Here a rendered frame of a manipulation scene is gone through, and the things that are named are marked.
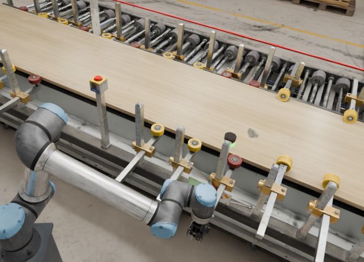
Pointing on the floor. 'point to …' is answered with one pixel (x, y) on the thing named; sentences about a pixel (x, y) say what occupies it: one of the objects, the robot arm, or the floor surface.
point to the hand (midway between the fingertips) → (197, 235)
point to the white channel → (94, 12)
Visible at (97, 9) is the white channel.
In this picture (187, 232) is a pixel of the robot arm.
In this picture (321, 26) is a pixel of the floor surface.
